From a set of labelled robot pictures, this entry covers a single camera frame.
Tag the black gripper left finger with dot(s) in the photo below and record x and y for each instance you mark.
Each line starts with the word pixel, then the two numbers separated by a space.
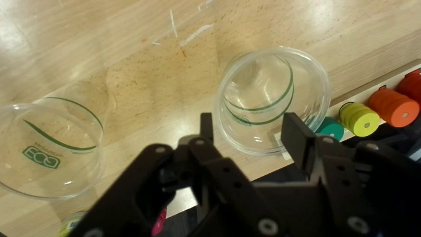
pixel 175 193

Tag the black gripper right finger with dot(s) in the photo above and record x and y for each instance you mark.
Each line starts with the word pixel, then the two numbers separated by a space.
pixel 359 193

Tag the yellow peg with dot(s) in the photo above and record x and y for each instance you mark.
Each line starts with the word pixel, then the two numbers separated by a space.
pixel 359 119

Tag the orange peg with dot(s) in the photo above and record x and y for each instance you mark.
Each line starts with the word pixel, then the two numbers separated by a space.
pixel 392 107

